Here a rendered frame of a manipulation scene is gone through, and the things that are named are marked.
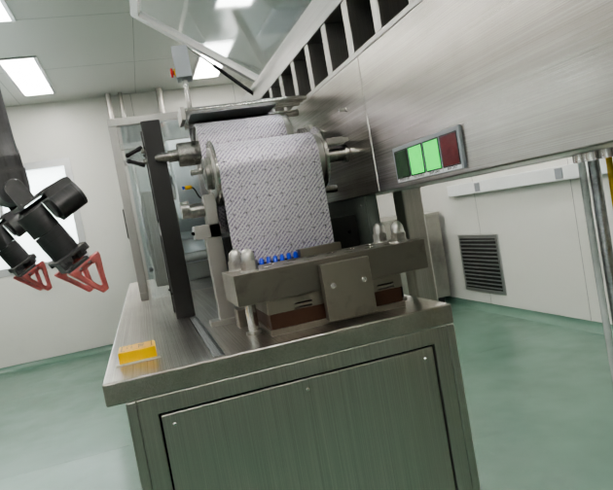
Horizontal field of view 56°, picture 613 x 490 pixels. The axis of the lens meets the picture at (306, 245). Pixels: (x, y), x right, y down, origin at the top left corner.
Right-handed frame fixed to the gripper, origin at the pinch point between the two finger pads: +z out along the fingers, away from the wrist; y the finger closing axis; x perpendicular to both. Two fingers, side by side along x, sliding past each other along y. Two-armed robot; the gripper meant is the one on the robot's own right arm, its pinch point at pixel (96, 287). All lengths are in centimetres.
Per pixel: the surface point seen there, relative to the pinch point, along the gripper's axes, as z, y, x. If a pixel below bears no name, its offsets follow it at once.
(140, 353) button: 12.5, -13.1, 4.7
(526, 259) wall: 231, 147, -291
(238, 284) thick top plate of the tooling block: 12.0, -25.9, -14.3
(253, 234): 11.9, -10.2, -30.9
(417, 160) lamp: 12, -48, -48
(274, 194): 7.9, -12.4, -40.1
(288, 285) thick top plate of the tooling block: 18.1, -29.1, -21.0
